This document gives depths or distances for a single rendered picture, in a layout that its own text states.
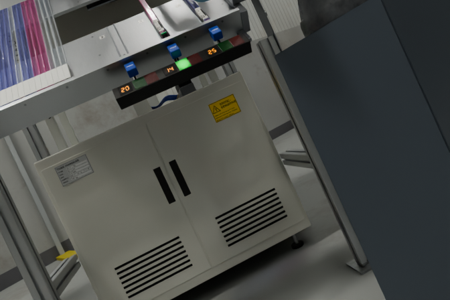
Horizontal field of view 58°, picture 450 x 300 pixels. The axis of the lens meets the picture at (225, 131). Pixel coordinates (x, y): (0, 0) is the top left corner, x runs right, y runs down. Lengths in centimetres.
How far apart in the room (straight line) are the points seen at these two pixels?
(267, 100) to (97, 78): 452
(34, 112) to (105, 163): 34
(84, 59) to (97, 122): 320
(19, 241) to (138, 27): 59
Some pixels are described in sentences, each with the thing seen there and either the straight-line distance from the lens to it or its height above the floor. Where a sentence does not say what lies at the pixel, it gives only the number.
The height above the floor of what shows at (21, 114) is 70.
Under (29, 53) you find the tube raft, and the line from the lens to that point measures 120.
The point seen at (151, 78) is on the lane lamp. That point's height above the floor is 65.
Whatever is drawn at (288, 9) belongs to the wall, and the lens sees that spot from 638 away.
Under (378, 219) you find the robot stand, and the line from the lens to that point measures 60.
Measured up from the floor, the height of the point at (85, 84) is 71.
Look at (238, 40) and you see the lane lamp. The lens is 100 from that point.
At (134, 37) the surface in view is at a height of 78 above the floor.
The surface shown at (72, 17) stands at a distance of 174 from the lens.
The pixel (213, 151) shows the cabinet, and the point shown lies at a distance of 131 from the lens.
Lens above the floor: 50
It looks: 1 degrees down
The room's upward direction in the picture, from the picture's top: 25 degrees counter-clockwise
